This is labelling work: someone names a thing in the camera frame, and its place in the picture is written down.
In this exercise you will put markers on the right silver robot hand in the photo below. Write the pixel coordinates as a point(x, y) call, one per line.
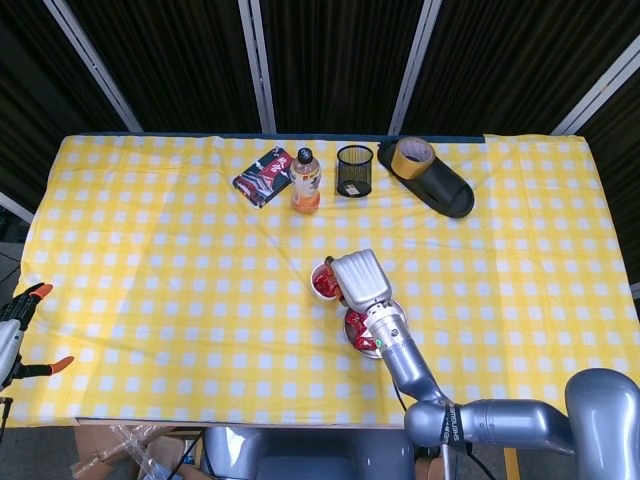
point(362, 280)

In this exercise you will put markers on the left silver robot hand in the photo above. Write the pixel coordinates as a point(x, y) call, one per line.
point(10, 340)

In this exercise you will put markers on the red candy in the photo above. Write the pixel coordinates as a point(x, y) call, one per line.
point(325, 284)
point(357, 320)
point(365, 343)

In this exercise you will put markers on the white paper cup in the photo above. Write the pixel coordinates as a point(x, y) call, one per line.
point(320, 296)

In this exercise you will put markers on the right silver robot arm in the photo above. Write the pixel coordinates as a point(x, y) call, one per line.
point(410, 370)

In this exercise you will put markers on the silver metal plate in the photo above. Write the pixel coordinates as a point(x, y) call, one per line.
point(369, 354)

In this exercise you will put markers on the black mesh pen holder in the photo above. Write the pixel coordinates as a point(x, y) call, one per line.
point(355, 180)

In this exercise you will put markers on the orange juice bottle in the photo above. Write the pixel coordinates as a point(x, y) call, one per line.
point(305, 185)

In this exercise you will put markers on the yellow tape roll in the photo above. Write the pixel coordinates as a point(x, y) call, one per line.
point(401, 167)

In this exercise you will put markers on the black rubber slipper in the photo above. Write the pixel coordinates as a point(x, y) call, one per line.
point(445, 192)

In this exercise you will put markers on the brown cardboard box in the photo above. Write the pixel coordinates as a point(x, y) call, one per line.
point(90, 450)

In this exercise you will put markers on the dark blue printed box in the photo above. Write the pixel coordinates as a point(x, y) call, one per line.
point(262, 177)

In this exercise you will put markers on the yellow checked tablecloth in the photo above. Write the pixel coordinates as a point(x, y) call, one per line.
point(150, 300)

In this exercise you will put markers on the clear plastic wrap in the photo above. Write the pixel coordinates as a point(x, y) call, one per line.
point(135, 437)

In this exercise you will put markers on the grey robot torso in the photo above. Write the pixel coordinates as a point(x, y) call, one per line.
point(300, 457)

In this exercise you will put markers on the white metal frame post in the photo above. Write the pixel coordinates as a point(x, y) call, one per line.
point(600, 92)
point(414, 65)
point(259, 65)
point(92, 65)
point(15, 206)

